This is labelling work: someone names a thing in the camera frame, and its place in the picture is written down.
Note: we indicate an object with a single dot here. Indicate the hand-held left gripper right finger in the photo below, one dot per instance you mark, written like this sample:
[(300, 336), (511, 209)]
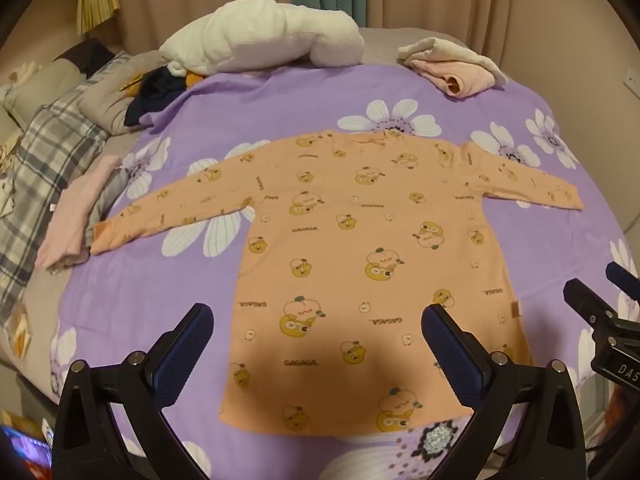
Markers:
[(450, 351)]

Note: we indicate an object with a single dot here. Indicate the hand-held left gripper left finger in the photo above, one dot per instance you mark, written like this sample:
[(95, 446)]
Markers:
[(184, 356)]

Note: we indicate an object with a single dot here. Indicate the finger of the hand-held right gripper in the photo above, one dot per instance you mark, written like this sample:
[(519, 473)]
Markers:
[(622, 276), (586, 305)]

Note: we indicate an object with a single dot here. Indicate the orange cartoon print shirt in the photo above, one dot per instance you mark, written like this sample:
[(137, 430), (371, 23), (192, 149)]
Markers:
[(360, 260)]

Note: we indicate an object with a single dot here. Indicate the purple floral bedsheet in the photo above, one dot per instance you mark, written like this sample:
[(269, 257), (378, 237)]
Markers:
[(160, 285)]

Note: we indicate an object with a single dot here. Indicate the light pink garment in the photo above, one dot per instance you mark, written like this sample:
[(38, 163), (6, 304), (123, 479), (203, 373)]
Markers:
[(75, 210)]

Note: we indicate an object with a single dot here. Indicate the colourful printed box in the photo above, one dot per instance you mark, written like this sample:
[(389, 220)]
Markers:
[(22, 447)]

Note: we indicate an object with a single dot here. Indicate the grey plaid quilt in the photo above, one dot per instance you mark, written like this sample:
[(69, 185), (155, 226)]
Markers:
[(45, 170)]

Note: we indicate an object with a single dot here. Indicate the dark navy cloth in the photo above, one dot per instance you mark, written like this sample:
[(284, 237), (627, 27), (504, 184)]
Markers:
[(155, 95)]

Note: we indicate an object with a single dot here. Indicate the grey pillow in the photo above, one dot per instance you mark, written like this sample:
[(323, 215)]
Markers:
[(112, 100)]

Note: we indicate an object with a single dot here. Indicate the beige and pink folded garment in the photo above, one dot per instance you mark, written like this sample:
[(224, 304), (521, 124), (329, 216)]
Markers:
[(452, 67)]

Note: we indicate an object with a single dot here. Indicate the beige pillow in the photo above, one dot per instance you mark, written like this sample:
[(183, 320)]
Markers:
[(40, 87)]

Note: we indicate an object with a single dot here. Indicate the white fluffy blanket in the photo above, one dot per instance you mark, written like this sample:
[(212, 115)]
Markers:
[(260, 35)]

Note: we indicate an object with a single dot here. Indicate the white wall socket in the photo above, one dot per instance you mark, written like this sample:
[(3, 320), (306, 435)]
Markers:
[(633, 81)]

